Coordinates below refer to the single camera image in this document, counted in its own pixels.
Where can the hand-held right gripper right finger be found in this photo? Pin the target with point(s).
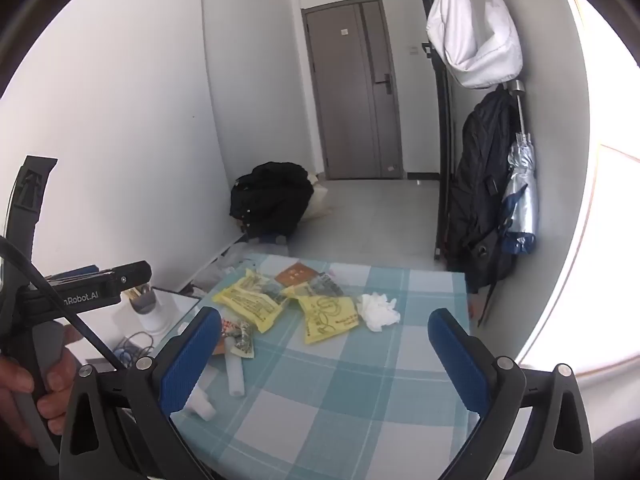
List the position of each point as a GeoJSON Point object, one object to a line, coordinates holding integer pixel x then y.
{"type": "Point", "coordinates": [460, 360]}

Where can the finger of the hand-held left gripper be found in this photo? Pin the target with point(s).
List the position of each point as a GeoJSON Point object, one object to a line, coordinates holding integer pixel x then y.
{"type": "Point", "coordinates": [130, 274]}

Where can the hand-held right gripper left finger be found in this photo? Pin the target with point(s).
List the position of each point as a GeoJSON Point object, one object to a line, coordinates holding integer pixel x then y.
{"type": "Point", "coordinates": [190, 360]}

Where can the red and white wrapper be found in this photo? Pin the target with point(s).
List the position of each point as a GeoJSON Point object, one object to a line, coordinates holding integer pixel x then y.
{"type": "Point", "coordinates": [230, 329]}

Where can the large yellow bread wrapper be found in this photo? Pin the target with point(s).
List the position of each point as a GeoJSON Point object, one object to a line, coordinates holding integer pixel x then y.
{"type": "Point", "coordinates": [250, 302]}

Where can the brown paper packet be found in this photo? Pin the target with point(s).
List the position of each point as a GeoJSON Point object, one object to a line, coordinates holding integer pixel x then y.
{"type": "Point", "coordinates": [295, 275]}

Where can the yellow and grey wrapper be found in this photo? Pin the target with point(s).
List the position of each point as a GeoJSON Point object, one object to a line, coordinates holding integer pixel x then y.
{"type": "Point", "coordinates": [325, 320]}

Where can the person's left hand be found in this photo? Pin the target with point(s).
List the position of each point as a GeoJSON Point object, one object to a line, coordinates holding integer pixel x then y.
{"type": "Point", "coordinates": [60, 375]}

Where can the bundle of wooden chopsticks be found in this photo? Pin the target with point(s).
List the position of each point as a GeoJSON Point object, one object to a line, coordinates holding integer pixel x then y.
{"type": "Point", "coordinates": [136, 291]}

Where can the white plastic tube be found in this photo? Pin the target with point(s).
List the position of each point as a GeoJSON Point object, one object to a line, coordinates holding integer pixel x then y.
{"type": "Point", "coordinates": [235, 375]}

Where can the crumpled pale wrapper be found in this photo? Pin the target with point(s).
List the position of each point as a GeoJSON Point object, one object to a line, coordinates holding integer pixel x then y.
{"type": "Point", "coordinates": [245, 346]}

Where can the grey parcel bag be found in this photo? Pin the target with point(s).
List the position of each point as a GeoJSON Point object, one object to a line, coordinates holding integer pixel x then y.
{"type": "Point", "coordinates": [220, 262]}

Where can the crumpled white tissue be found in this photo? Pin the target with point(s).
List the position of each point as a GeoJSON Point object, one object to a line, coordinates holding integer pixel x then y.
{"type": "Point", "coordinates": [377, 312]}

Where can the blue checked tablecloth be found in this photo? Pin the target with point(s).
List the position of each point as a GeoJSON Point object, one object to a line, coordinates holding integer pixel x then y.
{"type": "Point", "coordinates": [325, 400]}

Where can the black jacket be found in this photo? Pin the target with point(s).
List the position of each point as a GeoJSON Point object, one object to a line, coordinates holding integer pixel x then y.
{"type": "Point", "coordinates": [270, 195]}

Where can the black backpack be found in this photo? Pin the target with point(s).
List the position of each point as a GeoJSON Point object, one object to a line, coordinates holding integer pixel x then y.
{"type": "Point", "coordinates": [480, 185]}

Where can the silver folded umbrella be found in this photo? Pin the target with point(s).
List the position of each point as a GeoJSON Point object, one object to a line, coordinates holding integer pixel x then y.
{"type": "Point", "coordinates": [522, 185]}

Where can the grey door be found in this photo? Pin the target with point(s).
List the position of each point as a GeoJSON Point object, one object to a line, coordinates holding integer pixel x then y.
{"type": "Point", "coordinates": [345, 100]}

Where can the white hanging bag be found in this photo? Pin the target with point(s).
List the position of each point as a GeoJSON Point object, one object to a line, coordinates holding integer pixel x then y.
{"type": "Point", "coordinates": [470, 30]}

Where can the black door frame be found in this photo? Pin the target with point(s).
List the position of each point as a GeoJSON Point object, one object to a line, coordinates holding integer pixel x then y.
{"type": "Point", "coordinates": [442, 110]}

